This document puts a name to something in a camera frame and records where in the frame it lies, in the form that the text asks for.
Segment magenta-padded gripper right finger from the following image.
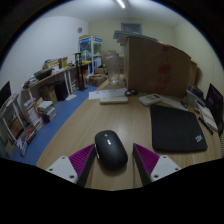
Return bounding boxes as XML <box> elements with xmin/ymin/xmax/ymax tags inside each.
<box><xmin>132</xmin><ymin>143</ymin><xmax>182</xmax><ymax>186</ymax></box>

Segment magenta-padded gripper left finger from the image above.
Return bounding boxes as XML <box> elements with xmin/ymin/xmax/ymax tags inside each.
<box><xmin>45</xmin><ymin>143</ymin><xmax>97</xmax><ymax>188</ymax></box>

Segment black computer mouse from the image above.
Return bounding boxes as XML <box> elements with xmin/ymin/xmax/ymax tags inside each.
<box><xmin>94</xmin><ymin>129</ymin><xmax>129</xmax><ymax>170</ymax></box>

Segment black mouse pad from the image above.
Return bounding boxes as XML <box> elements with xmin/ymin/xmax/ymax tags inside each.
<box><xmin>149</xmin><ymin>104</ymin><xmax>209</xmax><ymax>154</ymax></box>

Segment stack of books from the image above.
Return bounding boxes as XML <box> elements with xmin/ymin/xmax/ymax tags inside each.
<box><xmin>37</xmin><ymin>100</ymin><xmax>57</xmax><ymax>124</ymax></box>

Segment black marker pen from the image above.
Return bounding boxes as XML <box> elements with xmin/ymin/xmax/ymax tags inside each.
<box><xmin>198</xmin><ymin>115</ymin><xmax>214</xmax><ymax>136</ymax></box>

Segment white shelf unit with books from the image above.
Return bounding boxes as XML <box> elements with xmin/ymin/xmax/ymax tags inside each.
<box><xmin>0</xmin><ymin>93</ymin><xmax>44</xmax><ymax>158</ymax></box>

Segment white paper sheet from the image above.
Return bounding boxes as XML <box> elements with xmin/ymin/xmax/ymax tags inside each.
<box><xmin>161</xmin><ymin>96</ymin><xmax>188</xmax><ymax>110</ymax></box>
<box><xmin>88</xmin><ymin>88</ymin><xmax>128</xmax><ymax>100</ymax></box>

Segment white remote control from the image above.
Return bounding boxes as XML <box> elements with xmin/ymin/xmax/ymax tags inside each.
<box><xmin>138</xmin><ymin>93</ymin><xmax>163</xmax><ymax>107</ymax></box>

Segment clear plastic container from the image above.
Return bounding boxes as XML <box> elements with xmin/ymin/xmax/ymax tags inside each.
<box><xmin>184</xmin><ymin>89</ymin><xmax>200</xmax><ymax>108</ymax></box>

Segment black computer monitor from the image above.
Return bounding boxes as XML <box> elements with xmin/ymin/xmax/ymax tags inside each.
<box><xmin>204</xmin><ymin>83</ymin><xmax>224</xmax><ymax>136</ymax></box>

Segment flat white plastic device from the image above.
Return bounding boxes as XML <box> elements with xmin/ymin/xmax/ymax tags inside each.
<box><xmin>99</xmin><ymin>95</ymin><xmax>129</xmax><ymax>105</ymax></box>

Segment cluttered wooden side desk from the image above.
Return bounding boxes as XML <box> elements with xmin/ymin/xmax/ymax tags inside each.
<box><xmin>21</xmin><ymin>59</ymin><xmax>93</xmax><ymax>105</ymax></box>

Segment low open cardboard box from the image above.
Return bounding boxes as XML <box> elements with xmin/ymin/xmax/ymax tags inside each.
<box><xmin>88</xmin><ymin>73</ymin><xmax>108</xmax><ymax>88</ymax></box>

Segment dark flat screen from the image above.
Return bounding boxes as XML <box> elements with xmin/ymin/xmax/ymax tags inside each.
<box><xmin>0</xmin><ymin>80</ymin><xmax>12</xmax><ymax>108</ymax></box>

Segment black floor stand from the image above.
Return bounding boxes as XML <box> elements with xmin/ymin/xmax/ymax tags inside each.
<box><xmin>73</xmin><ymin>52</ymin><xmax>87</xmax><ymax>92</ymax></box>

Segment open brown cardboard box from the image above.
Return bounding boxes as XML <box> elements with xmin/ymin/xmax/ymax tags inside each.
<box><xmin>189</xmin><ymin>59</ymin><xmax>199</xmax><ymax>88</ymax></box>

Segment large brown cardboard box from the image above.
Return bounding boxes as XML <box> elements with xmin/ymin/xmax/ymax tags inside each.
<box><xmin>123</xmin><ymin>35</ymin><xmax>193</xmax><ymax>99</ymax></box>

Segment clear plastic water jug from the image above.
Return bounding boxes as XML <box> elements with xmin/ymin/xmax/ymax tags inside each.
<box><xmin>105</xmin><ymin>52</ymin><xmax>122</xmax><ymax>85</ymax></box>

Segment stacked brown cardboard boxes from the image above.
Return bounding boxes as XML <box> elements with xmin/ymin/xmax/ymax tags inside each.
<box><xmin>100</xmin><ymin>49</ymin><xmax>118</xmax><ymax>75</ymax></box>

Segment blue white display cabinet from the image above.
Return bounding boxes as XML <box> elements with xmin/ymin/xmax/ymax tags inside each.
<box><xmin>78</xmin><ymin>35</ymin><xmax>103</xmax><ymax>76</ymax></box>

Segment frosted glass door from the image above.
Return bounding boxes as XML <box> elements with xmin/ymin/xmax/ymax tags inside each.
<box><xmin>120</xmin><ymin>22</ymin><xmax>143</xmax><ymax>35</ymax></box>

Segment white ceiling tube light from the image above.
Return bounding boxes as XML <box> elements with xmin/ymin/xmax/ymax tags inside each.
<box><xmin>115</xmin><ymin>0</ymin><xmax>127</xmax><ymax>9</ymax></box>

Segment black coiled cable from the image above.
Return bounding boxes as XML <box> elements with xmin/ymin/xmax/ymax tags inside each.
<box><xmin>124</xmin><ymin>88</ymin><xmax>138</xmax><ymax>97</ymax></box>

